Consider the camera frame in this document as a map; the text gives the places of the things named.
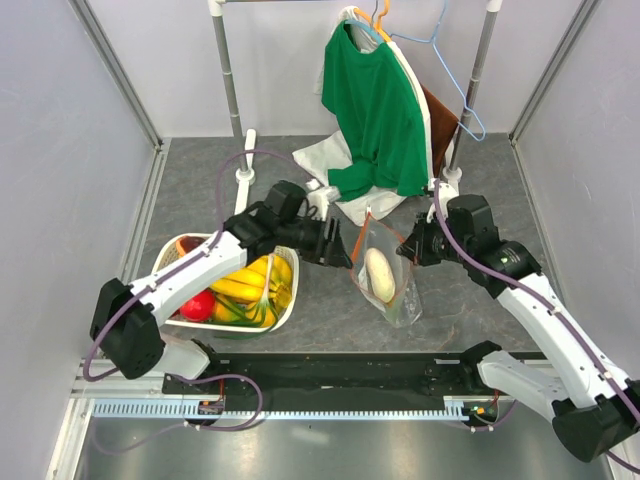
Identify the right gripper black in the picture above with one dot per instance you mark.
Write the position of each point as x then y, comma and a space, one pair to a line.
418, 244

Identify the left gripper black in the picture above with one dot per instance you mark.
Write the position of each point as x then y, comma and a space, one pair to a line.
327, 250

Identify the clear zip top bag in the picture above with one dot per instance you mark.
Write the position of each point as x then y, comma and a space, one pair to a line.
405, 308

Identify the white toy radish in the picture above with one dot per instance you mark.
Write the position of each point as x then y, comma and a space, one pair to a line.
380, 275

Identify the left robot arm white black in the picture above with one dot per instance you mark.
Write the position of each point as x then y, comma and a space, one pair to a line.
128, 317

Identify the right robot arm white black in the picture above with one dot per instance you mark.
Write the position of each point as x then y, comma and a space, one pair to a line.
591, 403

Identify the brown toy food piece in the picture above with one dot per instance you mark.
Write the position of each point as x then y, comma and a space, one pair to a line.
187, 244

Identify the white plastic food basket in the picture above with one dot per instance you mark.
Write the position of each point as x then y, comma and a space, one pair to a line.
291, 257

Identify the clothes rack right pole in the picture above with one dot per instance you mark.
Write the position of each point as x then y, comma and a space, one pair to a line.
452, 172

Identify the clothes rack pole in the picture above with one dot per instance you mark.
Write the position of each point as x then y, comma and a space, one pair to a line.
452, 172
245, 174

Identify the yellow toy banana bunch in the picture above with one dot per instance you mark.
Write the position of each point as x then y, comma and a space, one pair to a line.
268, 278

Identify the green toy scallion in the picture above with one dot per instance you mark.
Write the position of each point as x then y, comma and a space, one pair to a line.
259, 317

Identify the white cloth garment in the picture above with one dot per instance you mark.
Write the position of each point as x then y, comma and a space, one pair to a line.
333, 153

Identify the clothes rack left pole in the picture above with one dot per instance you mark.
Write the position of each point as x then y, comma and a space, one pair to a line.
245, 174

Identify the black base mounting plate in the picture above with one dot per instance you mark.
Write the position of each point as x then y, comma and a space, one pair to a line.
354, 381

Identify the brown cloth garment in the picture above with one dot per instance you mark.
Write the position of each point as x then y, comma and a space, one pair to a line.
443, 127

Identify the red toy apple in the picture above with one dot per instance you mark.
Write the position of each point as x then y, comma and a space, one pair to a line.
199, 308

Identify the green T-shirt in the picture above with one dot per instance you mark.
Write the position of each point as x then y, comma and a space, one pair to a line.
379, 116

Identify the orange hanger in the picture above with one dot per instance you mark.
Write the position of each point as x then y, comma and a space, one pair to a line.
376, 17

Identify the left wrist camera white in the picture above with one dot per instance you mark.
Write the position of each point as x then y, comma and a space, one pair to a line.
320, 198

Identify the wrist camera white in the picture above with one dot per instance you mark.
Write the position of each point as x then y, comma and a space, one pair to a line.
320, 198
441, 189

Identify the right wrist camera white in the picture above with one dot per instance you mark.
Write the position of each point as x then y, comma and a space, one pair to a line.
441, 189

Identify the blue wire hanger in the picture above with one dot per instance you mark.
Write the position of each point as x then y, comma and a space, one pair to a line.
450, 75

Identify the blue white cable duct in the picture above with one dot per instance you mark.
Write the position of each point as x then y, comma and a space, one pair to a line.
197, 410

